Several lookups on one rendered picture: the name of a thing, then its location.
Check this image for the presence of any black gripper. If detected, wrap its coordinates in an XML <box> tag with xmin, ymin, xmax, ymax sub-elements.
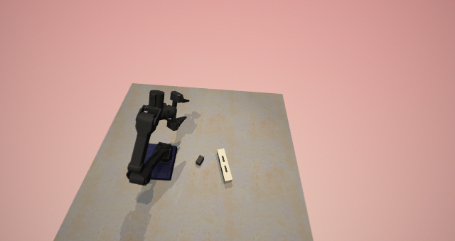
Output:
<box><xmin>162</xmin><ymin>91</ymin><xmax>190</xmax><ymax>131</ymax></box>

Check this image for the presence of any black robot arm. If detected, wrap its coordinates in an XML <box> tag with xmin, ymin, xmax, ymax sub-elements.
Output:
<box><xmin>126</xmin><ymin>90</ymin><xmax>173</xmax><ymax>186</ymax></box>

